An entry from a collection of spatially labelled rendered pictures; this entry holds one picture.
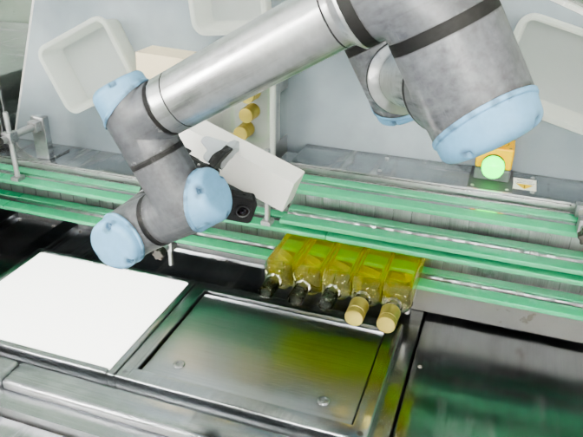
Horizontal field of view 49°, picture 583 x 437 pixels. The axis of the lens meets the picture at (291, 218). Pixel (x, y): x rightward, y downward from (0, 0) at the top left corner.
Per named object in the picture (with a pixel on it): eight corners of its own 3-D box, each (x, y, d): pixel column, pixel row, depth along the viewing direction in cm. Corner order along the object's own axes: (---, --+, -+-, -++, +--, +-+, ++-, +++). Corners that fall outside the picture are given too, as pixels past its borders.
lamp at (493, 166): (480, 173, 128) (478, 179, 126) (483, 153, 126) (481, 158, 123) (503, 177, 127) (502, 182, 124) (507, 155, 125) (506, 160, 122)
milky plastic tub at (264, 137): (219, 147, 154) (203, 160, 147) (215, 55, 144) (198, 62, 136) (287, 158, 149) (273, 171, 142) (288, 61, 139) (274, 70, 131)
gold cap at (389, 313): (401, 304, 113) (396, 318, 109) (400, 321, 114) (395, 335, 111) (381, 301, 114) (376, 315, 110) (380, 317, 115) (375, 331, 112)
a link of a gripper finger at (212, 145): (217, 118, 112) (189, 146, 105) (246, 133, 111) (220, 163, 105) (214, 131, 114) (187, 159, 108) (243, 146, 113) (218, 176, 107)
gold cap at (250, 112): (245, 101, 145) (238, 107, 141) (259, 103, 144) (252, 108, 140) (245, 117, 146) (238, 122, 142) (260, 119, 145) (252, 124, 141)
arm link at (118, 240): (150, 263, 83) (105, 280, 87) (189, 227, 92) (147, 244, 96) (118, 211, 81) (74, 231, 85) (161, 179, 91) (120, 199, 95)
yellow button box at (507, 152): (475, 165, 135) (472, 178, 129) (481, 132, 132) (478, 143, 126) (510, 170, 133) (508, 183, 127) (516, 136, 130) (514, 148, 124)
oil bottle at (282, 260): (296, 240, 143) (260, 290, 125) (296, 218, 140) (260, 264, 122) (319, 244, 141) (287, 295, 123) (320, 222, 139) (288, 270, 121)
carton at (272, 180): (190, 112, 117) (173, 121, 112) (304, 171, 115) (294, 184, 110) (181, 140, 120) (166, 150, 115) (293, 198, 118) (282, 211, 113)
